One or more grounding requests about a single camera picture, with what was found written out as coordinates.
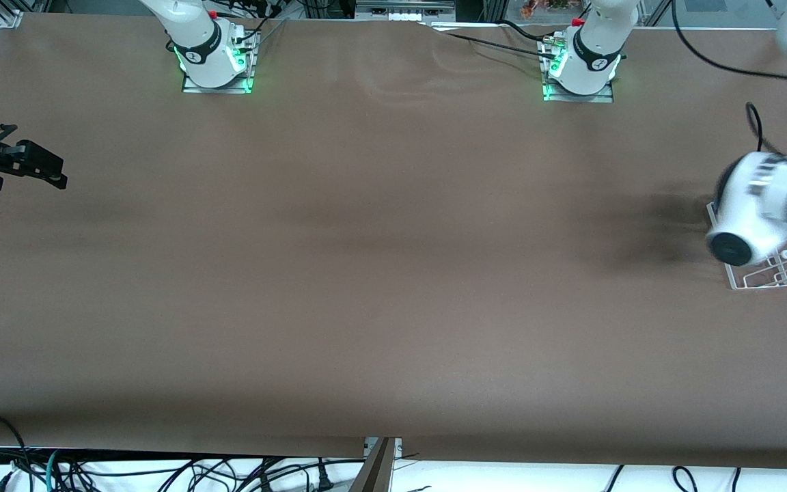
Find black base cable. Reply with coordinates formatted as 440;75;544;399
428;23;551;59
499;18;560;43

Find wooden table leg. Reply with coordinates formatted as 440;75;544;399
349;437;396;492

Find small metal bracket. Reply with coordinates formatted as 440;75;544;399
364;437;404;461

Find grey device with white sockets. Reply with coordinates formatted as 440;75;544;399
356;0;456;22

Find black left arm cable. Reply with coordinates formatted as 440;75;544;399
670;0;787;156

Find orange colourful object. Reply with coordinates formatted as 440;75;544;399
521;0;587;18

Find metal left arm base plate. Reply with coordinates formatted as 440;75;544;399
542;38;616;104

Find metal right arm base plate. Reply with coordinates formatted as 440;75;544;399
182;31;258;94

